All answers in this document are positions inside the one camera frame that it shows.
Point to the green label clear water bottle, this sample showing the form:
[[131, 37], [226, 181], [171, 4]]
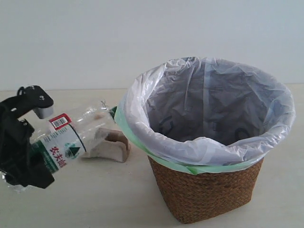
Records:
[[59, 148]]

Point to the beige moulded pulp cardboard piece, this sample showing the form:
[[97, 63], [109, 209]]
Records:
[[108, 144]]

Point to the white and green bin liner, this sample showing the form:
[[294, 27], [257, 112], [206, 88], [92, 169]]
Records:
[[206, 115]]

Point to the red label clear plastic bottle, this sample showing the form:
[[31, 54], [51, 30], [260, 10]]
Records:
[[91, 114]]

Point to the silver wrist camera on gripper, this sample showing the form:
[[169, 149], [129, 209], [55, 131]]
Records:
[[43, 113]]

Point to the woven wicker waste basket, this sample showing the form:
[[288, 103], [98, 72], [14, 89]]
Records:
[[193, 198]]

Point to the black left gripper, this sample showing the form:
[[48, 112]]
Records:
[[15, 135]]

